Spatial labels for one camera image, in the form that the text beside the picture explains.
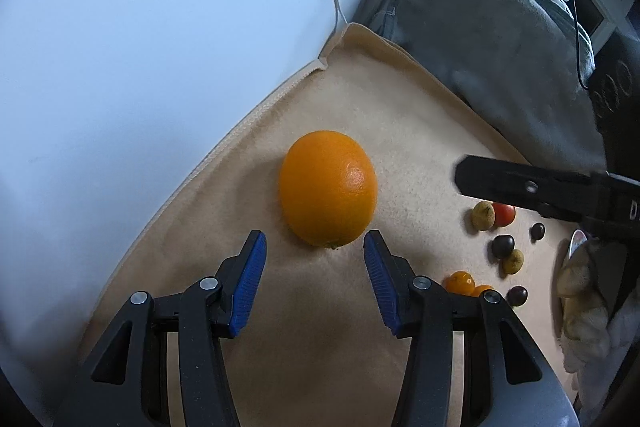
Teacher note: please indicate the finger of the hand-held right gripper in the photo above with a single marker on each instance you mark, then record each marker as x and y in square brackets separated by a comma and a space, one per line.
[500, 179]

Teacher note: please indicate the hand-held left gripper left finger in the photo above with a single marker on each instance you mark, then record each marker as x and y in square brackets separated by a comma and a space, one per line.
[247, 287]

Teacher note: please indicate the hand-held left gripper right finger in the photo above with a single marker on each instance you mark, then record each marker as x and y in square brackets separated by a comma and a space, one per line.
[382, 287]

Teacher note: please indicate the red cherry tomato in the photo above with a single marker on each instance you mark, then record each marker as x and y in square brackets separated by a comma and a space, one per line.
[505, 216]

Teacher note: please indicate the yellow cherry tomato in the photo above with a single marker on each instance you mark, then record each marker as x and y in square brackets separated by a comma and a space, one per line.
[513, 262]
[483, 217]

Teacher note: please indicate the white floral plate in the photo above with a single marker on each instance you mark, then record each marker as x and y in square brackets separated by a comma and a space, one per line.
[577, 241]

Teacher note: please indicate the dark purple cherry tomato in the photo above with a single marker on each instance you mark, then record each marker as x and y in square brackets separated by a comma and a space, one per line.
[538, 232]
[517, 296]
[502, 248]

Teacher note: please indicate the small orange kumquat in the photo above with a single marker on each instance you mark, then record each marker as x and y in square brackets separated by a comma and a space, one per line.
[482, 291]
[460, 283]

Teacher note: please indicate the large smooth orange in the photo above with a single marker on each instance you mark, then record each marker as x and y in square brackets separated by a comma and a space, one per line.
[325, 187]

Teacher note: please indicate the person's right hand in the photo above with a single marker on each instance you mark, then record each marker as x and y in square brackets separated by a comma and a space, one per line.
[582, 302]

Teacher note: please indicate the beige mat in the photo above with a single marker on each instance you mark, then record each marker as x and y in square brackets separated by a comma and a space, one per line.
[320, 357]

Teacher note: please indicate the dark patterned cloth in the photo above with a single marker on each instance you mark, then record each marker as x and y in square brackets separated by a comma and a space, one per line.
[617, 107]

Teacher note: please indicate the grey cushion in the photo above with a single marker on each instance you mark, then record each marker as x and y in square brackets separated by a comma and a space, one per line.
[475, 32]

